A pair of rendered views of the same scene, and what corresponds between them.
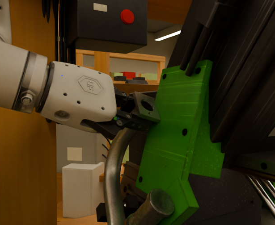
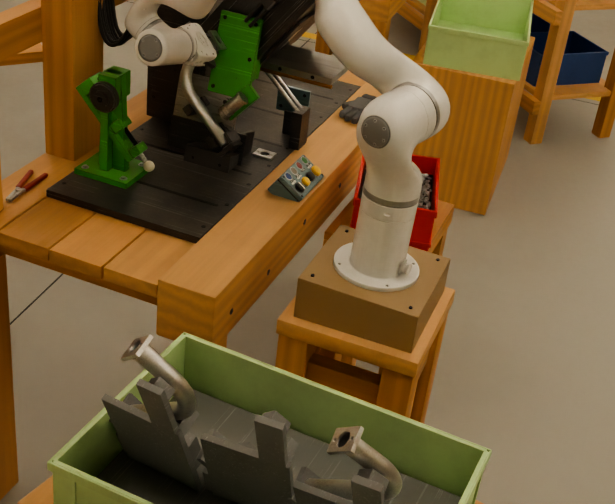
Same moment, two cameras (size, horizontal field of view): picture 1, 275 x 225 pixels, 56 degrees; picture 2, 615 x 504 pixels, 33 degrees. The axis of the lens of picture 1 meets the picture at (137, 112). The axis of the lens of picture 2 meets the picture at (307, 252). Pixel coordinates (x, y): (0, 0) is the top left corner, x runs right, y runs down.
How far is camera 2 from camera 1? 2.35 m
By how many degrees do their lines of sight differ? 51
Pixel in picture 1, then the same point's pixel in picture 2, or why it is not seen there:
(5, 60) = (187, 44)
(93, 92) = (205, 43)
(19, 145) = (86, 70)
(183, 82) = (244, 27)
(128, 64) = not seen: outside the picture
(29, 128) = (90, 53)
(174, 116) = (239, 48)
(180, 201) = (251, 95)
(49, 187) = not seen: hidden behind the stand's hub
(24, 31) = not seen: outside the picture
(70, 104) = (204, 57)
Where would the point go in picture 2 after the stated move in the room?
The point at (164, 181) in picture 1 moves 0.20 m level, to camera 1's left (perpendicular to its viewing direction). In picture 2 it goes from (237, 86) to (172, 100)
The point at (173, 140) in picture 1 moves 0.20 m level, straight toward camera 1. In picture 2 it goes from (241, 63) to (281, 93)
